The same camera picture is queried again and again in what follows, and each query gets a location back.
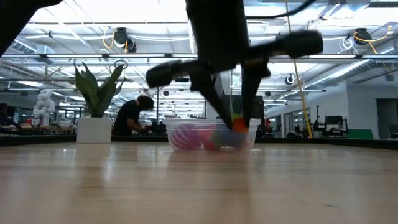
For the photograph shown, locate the green panel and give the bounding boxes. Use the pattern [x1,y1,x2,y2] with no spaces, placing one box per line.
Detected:
[348,129,374,140]

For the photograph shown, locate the black keyboard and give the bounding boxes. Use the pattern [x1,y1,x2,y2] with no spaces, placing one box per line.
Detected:
[217,95,265,119]

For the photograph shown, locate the red toy strawberry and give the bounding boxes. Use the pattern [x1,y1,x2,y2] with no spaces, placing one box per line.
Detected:
[230,112,249,135]

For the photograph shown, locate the purple round toy vegetable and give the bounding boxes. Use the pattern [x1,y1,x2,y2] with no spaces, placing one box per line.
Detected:
[170,123,202,151]

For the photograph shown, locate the black background monitor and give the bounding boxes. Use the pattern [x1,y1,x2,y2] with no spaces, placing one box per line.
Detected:
[325,115,345,126]

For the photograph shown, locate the black metal rig frame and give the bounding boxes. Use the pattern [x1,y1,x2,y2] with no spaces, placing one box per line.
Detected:
[156,77,207,125]

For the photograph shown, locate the red toy bell pepper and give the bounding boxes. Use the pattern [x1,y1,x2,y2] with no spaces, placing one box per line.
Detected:
[198,124,224,152]

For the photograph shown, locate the black aluminium table frame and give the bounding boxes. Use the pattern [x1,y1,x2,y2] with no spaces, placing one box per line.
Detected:
[0,134,398,147]

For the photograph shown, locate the white robot figure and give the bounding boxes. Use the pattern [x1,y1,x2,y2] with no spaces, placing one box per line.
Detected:
[32,89,56,127]

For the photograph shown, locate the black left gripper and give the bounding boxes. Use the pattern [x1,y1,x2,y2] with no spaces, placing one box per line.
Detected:
[145,0,324,130]

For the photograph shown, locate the clear plastic tupperware container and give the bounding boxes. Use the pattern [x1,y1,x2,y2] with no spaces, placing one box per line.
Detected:
[164,118,262,153]

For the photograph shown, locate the white plant pot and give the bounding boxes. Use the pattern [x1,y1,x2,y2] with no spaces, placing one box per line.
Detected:
[76,117,113,144]

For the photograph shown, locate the yellow hanging cable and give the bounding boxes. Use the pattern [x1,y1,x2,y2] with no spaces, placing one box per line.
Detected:
[284,0,313,139]

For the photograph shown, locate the person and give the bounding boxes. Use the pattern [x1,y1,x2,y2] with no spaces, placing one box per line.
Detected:
[112,95,155,136]

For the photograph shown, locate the green artificial plant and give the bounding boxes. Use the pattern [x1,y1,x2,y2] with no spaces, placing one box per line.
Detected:
[73,61,125,119]

